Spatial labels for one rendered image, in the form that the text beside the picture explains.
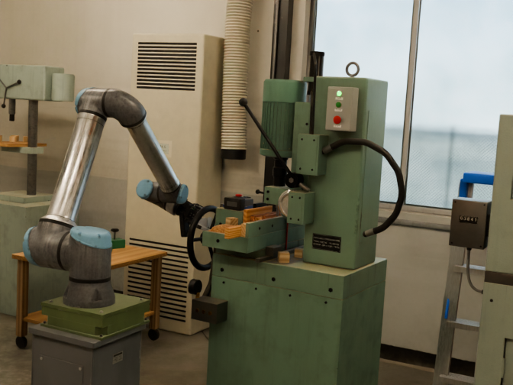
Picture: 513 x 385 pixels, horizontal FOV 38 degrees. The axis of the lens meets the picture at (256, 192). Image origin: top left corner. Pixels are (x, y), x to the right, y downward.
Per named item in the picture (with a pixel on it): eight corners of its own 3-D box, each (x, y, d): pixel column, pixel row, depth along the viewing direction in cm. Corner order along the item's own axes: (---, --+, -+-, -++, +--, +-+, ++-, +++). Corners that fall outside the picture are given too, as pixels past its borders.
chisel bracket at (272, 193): (271, 205, 313) (272, 185, 312) (301, 208, 306) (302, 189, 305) (262, 206, 306) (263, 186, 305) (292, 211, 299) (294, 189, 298)
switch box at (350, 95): (331, 130, 281) (334, 87, 279) (356, 131, 276) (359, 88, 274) (324, 130, 275) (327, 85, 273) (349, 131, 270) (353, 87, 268)
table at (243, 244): (258, 226, 348) (259, 213, 347) (317, 234, 332) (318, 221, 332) (181, 242, 296) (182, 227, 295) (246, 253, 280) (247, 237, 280)
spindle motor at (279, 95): (272, 154, 317) (276, 80, 313) (309, 157, 308) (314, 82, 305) (251, 155, 302) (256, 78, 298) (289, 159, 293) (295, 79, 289)
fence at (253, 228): (314, 221, 332) (315, 208, 332) (318, 221, 332) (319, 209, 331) (244, 237, 281) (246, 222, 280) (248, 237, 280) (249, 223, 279)
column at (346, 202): (326, 253, 310) (337, 79, 302) (376, 262, 299) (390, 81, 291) (301, 262, 291) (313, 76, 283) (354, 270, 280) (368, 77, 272)
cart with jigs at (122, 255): (88, 321, 467) (92, 221, 460) (163, 339, 440) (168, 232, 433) (8, 348, 409) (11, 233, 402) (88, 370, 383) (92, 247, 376)
